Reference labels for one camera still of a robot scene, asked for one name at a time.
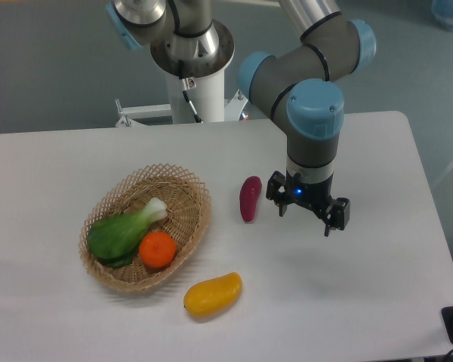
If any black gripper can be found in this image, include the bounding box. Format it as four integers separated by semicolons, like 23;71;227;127
266;158;350;237

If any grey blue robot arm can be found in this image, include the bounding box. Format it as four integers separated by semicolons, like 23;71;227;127
106;1;376;231

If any woven bamboo basket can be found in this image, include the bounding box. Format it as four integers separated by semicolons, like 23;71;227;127
78;163;212;293

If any purple sweet potato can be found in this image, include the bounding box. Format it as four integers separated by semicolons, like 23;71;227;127
239;176;262;222

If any yellow mango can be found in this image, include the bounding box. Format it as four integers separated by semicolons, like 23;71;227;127
183;272;243;318

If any orange fruit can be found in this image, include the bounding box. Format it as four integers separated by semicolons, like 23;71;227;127
138;232;177;268

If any green bok choy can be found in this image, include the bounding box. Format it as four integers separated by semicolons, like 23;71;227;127
86;198;168;268

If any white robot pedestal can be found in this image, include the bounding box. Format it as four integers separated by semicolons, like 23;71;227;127
114;22;250;128

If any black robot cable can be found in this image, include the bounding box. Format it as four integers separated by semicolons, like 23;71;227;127
177;60;204;124

